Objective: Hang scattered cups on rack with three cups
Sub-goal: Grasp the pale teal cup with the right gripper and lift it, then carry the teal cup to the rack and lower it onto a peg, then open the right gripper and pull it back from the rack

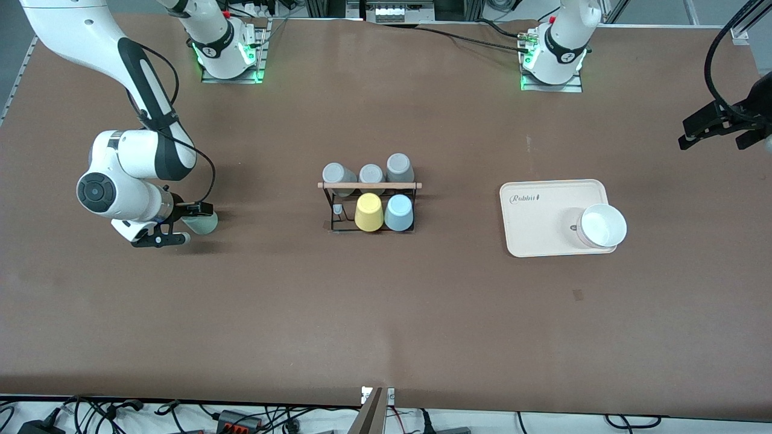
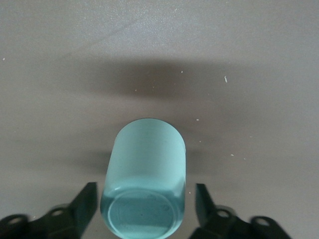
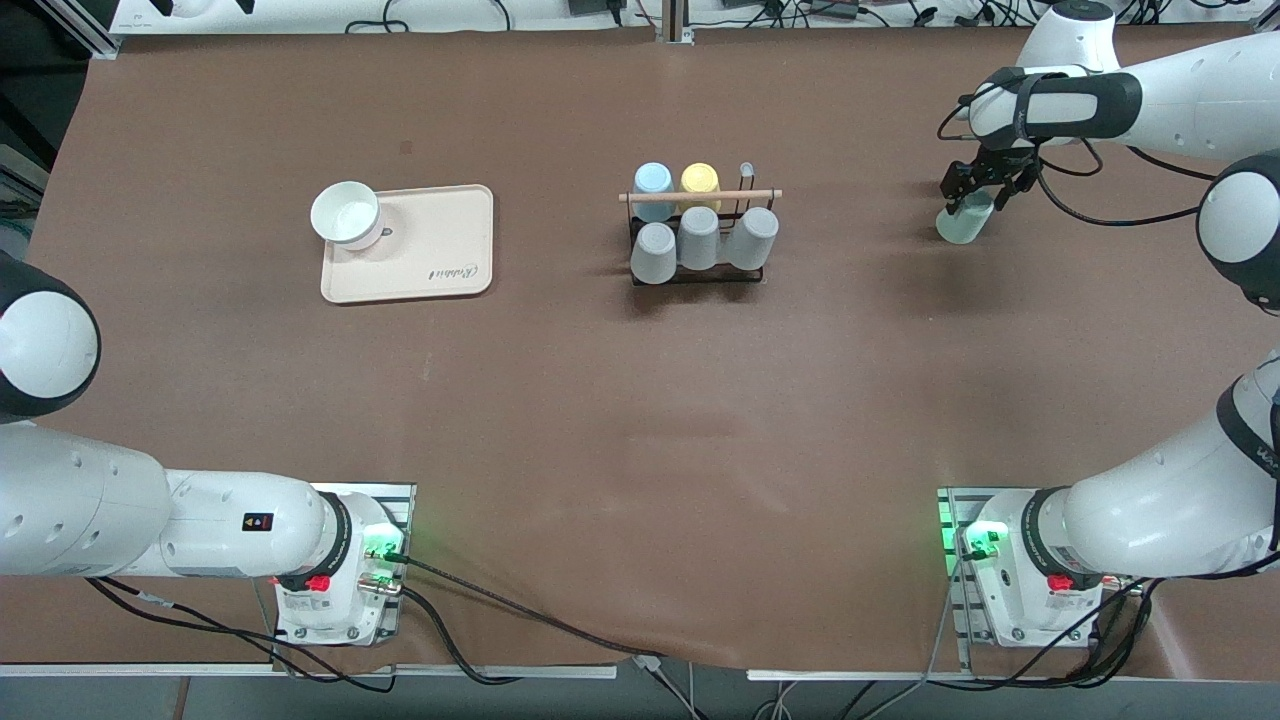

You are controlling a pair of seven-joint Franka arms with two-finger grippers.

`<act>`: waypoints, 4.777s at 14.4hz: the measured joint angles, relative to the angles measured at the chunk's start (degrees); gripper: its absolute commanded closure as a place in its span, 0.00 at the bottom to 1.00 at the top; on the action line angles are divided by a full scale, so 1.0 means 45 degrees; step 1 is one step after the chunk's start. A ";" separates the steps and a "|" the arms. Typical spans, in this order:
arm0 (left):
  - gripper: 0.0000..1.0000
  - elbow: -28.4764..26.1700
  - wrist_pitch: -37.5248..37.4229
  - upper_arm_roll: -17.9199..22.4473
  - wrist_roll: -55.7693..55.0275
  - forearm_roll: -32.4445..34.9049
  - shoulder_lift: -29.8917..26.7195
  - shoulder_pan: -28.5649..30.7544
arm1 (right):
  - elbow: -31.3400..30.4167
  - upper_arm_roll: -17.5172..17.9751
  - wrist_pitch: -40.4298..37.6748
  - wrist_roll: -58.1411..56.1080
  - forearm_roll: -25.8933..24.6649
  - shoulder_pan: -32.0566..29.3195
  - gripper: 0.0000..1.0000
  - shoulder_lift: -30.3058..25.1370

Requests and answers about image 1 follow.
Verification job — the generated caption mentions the mint green cup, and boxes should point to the mint green cup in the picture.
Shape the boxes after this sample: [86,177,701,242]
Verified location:
[183,212,218,237]

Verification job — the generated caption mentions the grey device box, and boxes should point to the grey device box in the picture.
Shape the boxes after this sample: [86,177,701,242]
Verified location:
[365,0,435,25]

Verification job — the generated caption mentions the white bowl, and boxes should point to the white bowl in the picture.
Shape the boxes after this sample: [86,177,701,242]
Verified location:
[573,204,628,250]

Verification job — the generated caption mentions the light blue cup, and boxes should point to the light blue cup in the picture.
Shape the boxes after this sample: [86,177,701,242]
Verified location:
[384,194,414,233]

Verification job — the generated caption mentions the black table cable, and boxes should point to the black table cable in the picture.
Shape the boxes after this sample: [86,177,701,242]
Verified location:
[380,23,527,52]
[475,19,527,39]

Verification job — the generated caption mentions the white power strip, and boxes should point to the white power strip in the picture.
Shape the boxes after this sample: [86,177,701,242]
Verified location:
[238,0,284,19]

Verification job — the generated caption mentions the grey metal post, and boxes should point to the grey metal post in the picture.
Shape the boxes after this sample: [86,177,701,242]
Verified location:
[349,388,387,434]

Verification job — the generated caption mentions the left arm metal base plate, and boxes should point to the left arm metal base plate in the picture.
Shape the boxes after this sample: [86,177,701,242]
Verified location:
[520,27,584,93]

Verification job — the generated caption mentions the black wire cup rack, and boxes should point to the black wire cup rack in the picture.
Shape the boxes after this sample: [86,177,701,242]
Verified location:
[318,181,423,234]

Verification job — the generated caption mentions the beige tray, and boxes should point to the beige tray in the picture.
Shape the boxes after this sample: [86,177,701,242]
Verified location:
[499,179,619,259]

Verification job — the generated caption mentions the yellow cup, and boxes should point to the yellow cup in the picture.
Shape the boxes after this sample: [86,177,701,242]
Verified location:
[355,193,385,233]

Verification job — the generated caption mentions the black power adapter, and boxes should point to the black power adapter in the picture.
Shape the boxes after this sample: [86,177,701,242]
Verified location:
[17,419,65,434]

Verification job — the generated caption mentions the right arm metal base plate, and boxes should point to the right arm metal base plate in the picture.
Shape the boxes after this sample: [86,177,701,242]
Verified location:
[201,18,270,84]

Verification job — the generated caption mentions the black orange connector block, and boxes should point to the black orange connector block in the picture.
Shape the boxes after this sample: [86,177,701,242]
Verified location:
[217,410,264,432]

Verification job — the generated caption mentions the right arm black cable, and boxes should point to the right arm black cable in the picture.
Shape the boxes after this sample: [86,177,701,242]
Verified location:
[124,42,217,206]

